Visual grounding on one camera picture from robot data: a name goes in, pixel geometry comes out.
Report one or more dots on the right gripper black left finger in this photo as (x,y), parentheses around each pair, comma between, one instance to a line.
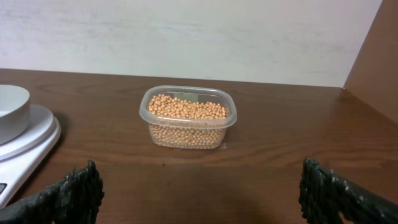
(74,199)

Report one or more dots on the white digital kitchen scale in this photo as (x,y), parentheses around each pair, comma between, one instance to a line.
(21,156)

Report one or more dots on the clear plastic container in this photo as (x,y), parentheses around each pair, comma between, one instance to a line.
(194,94)

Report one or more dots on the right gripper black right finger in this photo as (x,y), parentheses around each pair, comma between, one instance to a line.
(326,197)

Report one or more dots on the pile of soybeans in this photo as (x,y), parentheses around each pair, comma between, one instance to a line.
(191,132)

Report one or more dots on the white round bowl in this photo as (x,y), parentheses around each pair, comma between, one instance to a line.
(15,111)

